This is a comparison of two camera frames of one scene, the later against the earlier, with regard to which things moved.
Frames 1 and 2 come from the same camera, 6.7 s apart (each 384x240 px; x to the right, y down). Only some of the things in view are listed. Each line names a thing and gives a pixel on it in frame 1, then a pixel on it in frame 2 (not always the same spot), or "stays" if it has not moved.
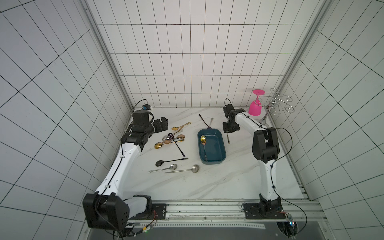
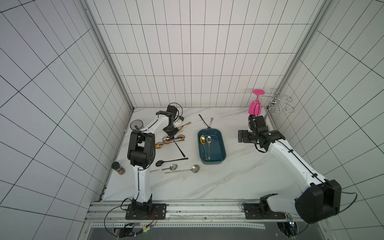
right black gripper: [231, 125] -> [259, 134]
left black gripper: [159, 128] -> [171, 134]
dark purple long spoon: [208, 127] stays
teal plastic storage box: [211, 146] stays
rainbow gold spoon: [203, 139] stays
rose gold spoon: [181, 136] stays
